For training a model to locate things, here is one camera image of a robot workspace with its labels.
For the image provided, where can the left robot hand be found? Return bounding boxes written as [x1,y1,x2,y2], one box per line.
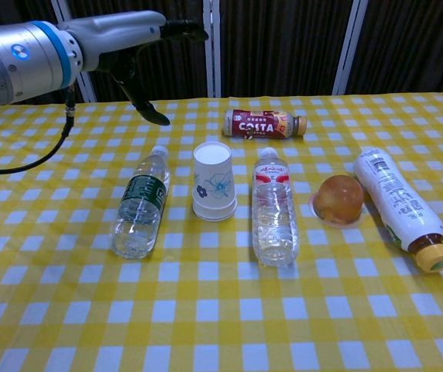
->
[57,10,209,126]

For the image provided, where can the white paper cup blue flower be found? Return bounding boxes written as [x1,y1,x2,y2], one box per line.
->
[192,141,239,215]

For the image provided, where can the Costa coffee bottle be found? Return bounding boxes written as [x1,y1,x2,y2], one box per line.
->
[223,108,308,140]

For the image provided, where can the green label water bottle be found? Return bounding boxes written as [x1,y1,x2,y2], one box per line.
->
[109,145,171,260]

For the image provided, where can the red label water bottle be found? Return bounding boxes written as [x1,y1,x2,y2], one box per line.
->
[251,146,300,267]

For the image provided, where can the orange jelly cup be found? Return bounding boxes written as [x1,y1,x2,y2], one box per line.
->
[308,174,366,229]

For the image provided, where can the yellow white checkered tablecloth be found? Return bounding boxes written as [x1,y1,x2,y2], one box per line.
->
[0,89,443,372]

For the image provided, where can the white label tea bottle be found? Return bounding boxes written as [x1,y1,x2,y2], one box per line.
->
[352,146,443,274]

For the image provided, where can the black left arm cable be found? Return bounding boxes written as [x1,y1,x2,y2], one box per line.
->
[0,85,77,175]

